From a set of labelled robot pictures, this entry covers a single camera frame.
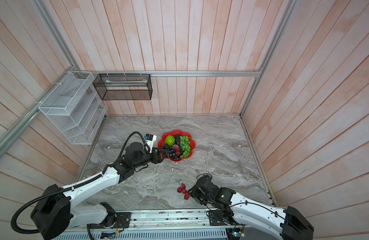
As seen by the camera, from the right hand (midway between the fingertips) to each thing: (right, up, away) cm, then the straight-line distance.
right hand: (188, 193), depth 80 cm
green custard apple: (-11, +28, +17) cm, 35 cm away
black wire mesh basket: (-45, +66, +24) cm, 83 cm away
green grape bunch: (-1, +24, +14) cm, 28 cm away
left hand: (-12, +22, -1) cm, 26 cm away
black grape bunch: (-10, +21, +12) cm, 26 cm away
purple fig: (-7, +24, +15) cm, 29 cm away
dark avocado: (-6, +28, +18) cm, 33 cm away
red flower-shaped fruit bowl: (-17, +26, +15) cm, 34 cm away
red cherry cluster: (-3, +2, +1) cm, 4 cm away
